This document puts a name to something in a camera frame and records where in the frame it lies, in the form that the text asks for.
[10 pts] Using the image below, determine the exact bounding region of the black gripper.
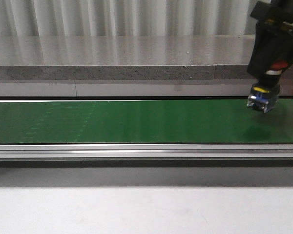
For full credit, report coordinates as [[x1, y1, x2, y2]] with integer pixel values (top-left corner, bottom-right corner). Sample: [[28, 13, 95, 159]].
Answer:
[[247, 0, 293, 84]]

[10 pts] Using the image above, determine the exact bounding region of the grey speckled stone counter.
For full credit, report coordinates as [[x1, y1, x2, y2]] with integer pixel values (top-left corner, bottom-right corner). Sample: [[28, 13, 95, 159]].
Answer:
[[0, 35, 254, 82]]

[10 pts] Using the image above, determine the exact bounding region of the green conveyor belt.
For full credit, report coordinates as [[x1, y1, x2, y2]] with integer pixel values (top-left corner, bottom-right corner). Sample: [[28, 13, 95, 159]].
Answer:
[[0, 99, 293, 144]]

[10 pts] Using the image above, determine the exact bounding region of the white pleated curtain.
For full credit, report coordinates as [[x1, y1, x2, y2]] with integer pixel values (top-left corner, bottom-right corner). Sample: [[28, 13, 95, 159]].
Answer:
[[0, 0, 256, 36]]

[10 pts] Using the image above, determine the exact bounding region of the white conveyor back rail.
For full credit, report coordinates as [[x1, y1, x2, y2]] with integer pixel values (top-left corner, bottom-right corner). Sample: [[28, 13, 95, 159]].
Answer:
[[0, 79, 293, 98]]

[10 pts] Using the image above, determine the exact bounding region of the aluminium conveyor front rail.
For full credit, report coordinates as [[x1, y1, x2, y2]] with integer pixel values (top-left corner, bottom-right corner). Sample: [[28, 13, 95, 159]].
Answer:
[[0, 143, 293, 161]]

